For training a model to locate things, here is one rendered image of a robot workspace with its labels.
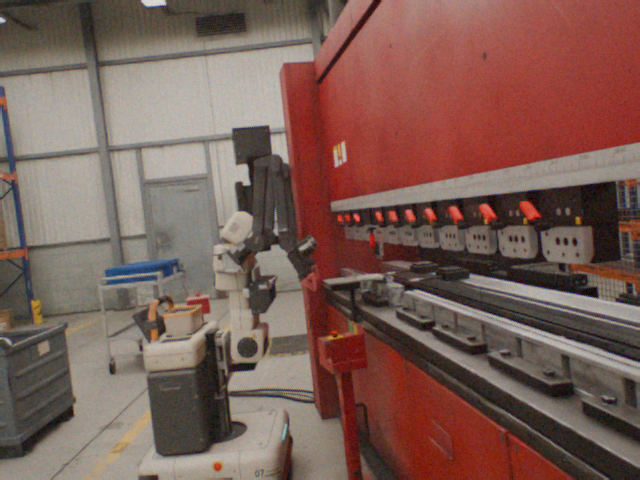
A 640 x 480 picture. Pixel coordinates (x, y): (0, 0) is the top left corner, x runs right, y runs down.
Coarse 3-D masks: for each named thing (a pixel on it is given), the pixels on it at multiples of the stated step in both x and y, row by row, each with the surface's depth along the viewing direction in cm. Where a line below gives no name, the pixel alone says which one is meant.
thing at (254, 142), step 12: (240, 132) 364; (252, 132) 365; (264, 132) 367; (240, 144) 364; (252, 144) 366; (264, 144) 367; (240, 156) 365; (252, 156) 367; (264, 156) 375; (252, 168) 406; (252, 180) 406
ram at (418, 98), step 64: (384, 0) 218; (448, 0) 164; (512, 0) 132; (576, 0) 110; (384, 64) 226; (448, 64) 169; (512, 64) 135; (576, 64) 112; (384, 128) 235; (448, 128) 174; (512, 128) 138; (576, 128) 114; (448, 192) 179
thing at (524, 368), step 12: (492, 360) 153; (504, 360) 147; (516, 360) 146; (516, 372) 141; (528, 372) 136; (540, 372) 135; (540, 384) 130; (552, 384) 126; (564, 384) 126; (552, 396) 126
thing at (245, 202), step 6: (240, 186) 363; (246, 186) 367; (240, 192) 363; (246, 192) 367; (252, 192) 367; (240, 198) 363; (246, 198) 367; (252, 198) 368; (240, 204) 363; (246, 204) 367; (252, 204) 368; (240, 210) 364; (246, 210) 367; (252, 210) 368; (252, 216) 368
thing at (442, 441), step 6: (438, 426) 180; (438, 432) 180; (444, 432) 175; (438, 438) 181; (444, 438) 176; (450, 438) 171; (432, 444) 183; (438, 444) 182; (444, 444) 176; (450, 444) 171; (438, 450) 178; (444, 450) 177; (450, 450) 172; (444, 456) 173; (450, 456) 173
